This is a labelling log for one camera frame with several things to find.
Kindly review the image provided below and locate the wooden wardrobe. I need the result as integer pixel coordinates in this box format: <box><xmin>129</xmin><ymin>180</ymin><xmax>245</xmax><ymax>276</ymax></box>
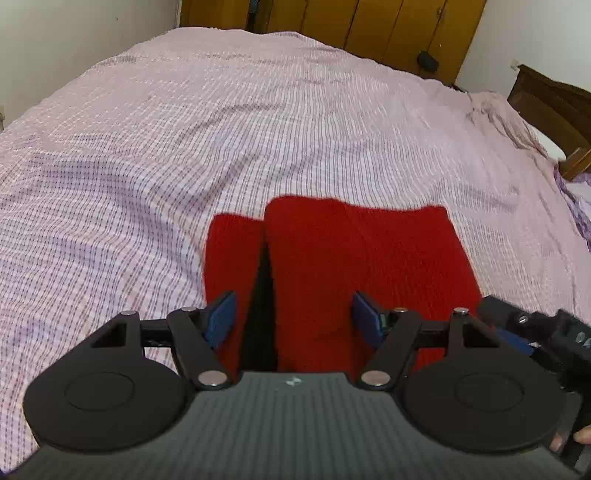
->
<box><xmin>179</xmin><ymin>0</ymin><xmax>486</xmax><ymax>85</ymax></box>

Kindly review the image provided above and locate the person's right hand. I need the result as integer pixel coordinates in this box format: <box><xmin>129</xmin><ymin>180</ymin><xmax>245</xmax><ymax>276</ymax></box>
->
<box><xmin>550</xmin><ymin>425</ymin><xmax>591</xmax><ymax>452</ymax></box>

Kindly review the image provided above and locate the pink checked bed sheet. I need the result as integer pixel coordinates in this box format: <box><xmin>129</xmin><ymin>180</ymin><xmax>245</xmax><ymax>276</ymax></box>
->
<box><xmin>1</xmin><ymin>28</ymin><xmax>590</xmax><ymax>470</ymax></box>

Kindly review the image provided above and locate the black wardrobe door handle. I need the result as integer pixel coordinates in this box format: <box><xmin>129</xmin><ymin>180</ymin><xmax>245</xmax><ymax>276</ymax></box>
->
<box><xmin>417</xmin><ymin>50</ymin><xmax>440</xmax><ymax>74</ymax></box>

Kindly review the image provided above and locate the red knitted sweater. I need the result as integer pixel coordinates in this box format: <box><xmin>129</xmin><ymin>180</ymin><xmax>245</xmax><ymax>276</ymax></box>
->
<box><xmin>204</xmin><ymin>196</ymin><xmax>481</xmax><ymax>377</ymax></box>

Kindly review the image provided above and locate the dark wooden headboard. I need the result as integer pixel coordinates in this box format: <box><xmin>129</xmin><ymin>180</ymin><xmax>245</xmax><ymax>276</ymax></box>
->
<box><xmin>508</xmin><ymin>64</ymin><xmax>591</xmax><ymax>181</ymax></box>

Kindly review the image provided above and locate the purple pillow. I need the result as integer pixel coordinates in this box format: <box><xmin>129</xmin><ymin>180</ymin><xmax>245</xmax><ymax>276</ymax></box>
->
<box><xmin>554</xmin><ymin>168</ymin><xmax>591</xmax><ymax>251</ymax></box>

